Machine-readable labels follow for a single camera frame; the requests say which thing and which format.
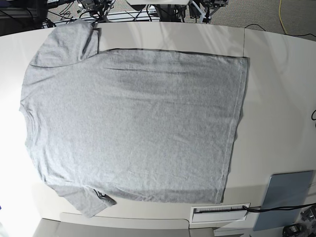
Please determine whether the black cable on table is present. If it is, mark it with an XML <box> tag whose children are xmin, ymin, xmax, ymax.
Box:
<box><xmin>242</xmin><ymin>203</ymin><xmax>316</xmax><ymax>213</ymax></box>

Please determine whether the yellow cable on floor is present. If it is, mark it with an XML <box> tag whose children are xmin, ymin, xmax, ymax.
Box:
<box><xmin>278</xmin><ymin>0</ymin><xmax>289</xmax><ymax>35</ymax></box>

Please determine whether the black device bottom right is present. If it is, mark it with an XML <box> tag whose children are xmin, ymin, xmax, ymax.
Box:
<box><xmin>282</xmin><ymin>224</ymin><xmax>304</xmax><ymax>237</ymax></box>

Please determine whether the grey T-shirt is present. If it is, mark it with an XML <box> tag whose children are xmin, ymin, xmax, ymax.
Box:
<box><xmin>20</xmin><ymin>20</ymin><xmax>249</xmax><ymax>218</ymax></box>

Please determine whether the blue-grey flat panel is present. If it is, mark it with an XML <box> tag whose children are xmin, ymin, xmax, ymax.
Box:
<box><xmin>253</xmin><ymin>170</ymin><xmax>314</xmax><ymax>232</ymax></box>

